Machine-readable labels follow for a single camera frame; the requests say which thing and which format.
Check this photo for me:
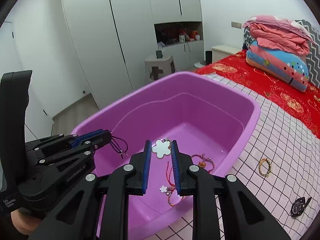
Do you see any black cord necklace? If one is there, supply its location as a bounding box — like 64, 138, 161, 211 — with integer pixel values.
109, 135, 129, 161

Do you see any black wristwatch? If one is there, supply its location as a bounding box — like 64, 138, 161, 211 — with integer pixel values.
290, 197, 312, 218

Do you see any yellow green braided bracelet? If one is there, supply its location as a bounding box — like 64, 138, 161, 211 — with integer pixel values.
258, 158, 272, 178

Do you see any white flower pendant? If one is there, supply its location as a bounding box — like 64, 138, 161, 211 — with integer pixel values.
151, 138, 171, 159

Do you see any person's left hand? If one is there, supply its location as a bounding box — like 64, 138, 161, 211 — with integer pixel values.
10, 210, 42, 235

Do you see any small white flower charm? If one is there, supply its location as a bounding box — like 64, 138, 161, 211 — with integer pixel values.
159, 185, 168, 193

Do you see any beige plastic stool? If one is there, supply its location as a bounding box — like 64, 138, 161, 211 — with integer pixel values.
144, 55, 176, 85

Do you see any purple plastic basin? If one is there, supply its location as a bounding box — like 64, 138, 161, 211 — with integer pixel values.
73, 72, 260, 239

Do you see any small dark box on stool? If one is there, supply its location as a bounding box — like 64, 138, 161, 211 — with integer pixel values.
156, 50, 163, 59

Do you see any white wardrobe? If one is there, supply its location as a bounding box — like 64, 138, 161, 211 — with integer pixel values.
61, 0, 204, 108

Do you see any red patterned bed sheet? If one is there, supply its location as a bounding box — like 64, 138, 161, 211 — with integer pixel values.
195, 50, 320, 137

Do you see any black cylindrical bin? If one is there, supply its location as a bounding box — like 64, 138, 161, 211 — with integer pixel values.
205, 50, 212, 65

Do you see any colourful blue pink pillow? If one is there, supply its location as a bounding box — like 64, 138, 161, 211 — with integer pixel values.
246, 41, 309, 92

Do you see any cream bedside table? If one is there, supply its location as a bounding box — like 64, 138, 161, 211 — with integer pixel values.
212, 45, 242, 63

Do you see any grey zigzag headboard cover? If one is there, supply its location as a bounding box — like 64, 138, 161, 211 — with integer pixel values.
243, 20, 319, 87

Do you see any folded pink quilt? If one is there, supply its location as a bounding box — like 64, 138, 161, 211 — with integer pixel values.
242, 15, 316, 56

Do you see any red cord bracelet gold charm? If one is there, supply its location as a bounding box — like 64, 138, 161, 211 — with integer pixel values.
191, 153, 215, 173

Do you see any red string bracelet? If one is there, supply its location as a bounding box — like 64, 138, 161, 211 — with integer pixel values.
166, 160, 186, 207

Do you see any gold wall switch plate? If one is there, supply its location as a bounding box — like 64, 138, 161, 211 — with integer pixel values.
231, 22, 242, 29

